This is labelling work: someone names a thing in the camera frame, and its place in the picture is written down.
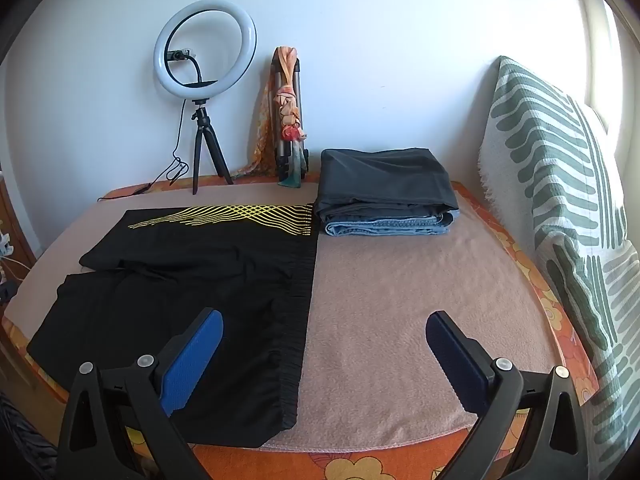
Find black pants with yellow print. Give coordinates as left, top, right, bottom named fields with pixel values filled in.
left=26, top=202, right=320, bottom=448

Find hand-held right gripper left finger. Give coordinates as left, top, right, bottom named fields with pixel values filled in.
left=56, top=307, right=224, bottom=480

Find window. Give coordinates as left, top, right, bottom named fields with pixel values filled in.
left=550, top=0, right=632, bottom=131

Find blue folded jeans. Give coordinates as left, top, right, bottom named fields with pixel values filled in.
left=324, top=210, right=455, bottom=237

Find folded tripod with scarf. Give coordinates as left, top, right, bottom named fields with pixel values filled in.
left=232, top=46, right=310, bottom=190

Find pink blanket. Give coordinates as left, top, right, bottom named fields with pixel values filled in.
left=2, top=180, right=566, bottom=453

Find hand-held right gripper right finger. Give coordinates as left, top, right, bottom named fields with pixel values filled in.
left=425, top=311, right=601, bottom=480

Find dark grey folded pants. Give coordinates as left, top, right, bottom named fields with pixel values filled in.
left=314, top=147, right=460, bottom=223

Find white ring light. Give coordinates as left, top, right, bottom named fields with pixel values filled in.
left=153, top=0, right=257, bottom=101

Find small black tripod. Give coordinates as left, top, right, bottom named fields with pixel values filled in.
left=191, top=99, right=235, bottom=196

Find dark ribbed cloth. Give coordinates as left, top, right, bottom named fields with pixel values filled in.
left=0, top=390, right=58, bottom=480

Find green striped white pillow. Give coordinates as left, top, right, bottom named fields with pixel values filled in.
left=477, top=55, right=640, bottom=480

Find black ring light cable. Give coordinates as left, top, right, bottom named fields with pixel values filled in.
left=97, top=100, right=188, bottom=202

